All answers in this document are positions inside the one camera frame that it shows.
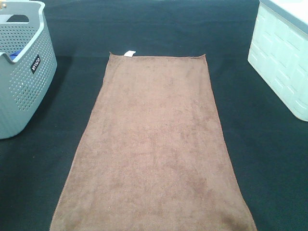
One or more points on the brown towel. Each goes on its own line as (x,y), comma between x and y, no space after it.
(153,156)

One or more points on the black table cloth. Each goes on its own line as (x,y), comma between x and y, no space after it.
(267,144)

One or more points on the grey perforated laundry basket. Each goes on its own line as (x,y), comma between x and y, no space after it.
(25,80)

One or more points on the white storage box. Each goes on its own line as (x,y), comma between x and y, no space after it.
(279,51)

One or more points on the blue cloth in basket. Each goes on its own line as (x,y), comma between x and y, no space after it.
(14,55)

